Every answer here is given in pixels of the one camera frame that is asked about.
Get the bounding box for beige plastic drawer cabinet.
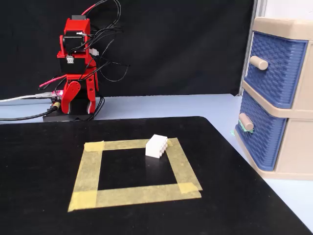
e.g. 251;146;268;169
233;16;313;181

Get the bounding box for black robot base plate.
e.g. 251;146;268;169
43;107;95;122

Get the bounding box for black servo wires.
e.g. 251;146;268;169
52;0;131;121

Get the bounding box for red robot wire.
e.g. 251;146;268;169
39;0;108;88

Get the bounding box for black power cable with ferrite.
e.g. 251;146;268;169
0;105;58;121

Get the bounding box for silver USB cable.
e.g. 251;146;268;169
0;92;53;104

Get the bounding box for yellow masking tape strip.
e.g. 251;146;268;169
84;138;180;152
67;141;105;212
67;182;202;212
166;138;203;194

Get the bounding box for green tape on drawer handle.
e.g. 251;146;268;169
238;120;255;135

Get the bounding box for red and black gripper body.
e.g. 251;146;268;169
57;50;97;81

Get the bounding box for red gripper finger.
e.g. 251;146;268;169
85;70;99;115
61;80;82;115

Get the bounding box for blue woven drawer plain handle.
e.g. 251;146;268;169
244;31;308;109

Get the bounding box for robot controller circuit board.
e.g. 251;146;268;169
50;90;66;101

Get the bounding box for blue woven drawer green-taped handle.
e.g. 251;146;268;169
234;91;287;171

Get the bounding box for black backdrop cloth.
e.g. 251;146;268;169
0;0;255;98

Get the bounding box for black rectangular table mat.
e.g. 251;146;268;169
0;116;313;235

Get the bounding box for white studded building cube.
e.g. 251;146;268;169
145;134;169;159

